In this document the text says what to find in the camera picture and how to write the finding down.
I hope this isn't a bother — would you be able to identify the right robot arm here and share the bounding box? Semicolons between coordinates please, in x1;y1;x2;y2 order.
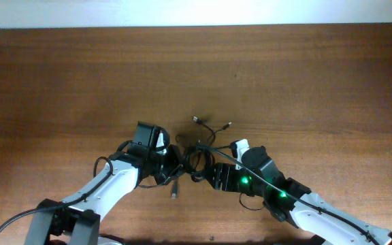
208;146;392;244

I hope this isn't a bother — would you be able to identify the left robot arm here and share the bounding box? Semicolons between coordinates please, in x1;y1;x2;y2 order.
25;122;183;244

